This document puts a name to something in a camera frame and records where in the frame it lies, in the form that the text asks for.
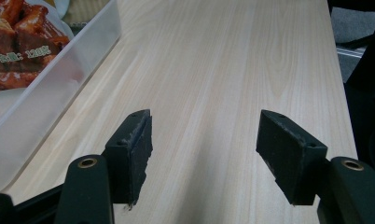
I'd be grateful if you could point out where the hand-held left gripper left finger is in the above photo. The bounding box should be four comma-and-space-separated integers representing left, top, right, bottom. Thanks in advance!
101, 108, 154, 209

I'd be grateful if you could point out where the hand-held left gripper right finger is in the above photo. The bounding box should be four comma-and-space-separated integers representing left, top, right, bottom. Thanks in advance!
256, 108, 329, 207

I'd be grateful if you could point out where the green seasoning packet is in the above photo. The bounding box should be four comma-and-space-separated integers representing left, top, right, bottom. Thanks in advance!
0, 0, 76, 95

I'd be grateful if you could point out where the white orange food packet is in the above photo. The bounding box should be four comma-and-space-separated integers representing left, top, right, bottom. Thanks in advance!
52, 0, 113, 28

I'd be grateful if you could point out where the metal frame rail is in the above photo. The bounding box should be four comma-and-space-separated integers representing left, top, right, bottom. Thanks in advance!
335, 43, 366, 61

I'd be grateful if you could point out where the clear plastic container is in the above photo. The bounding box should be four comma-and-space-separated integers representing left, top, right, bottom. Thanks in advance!
0, 0, 123, 194

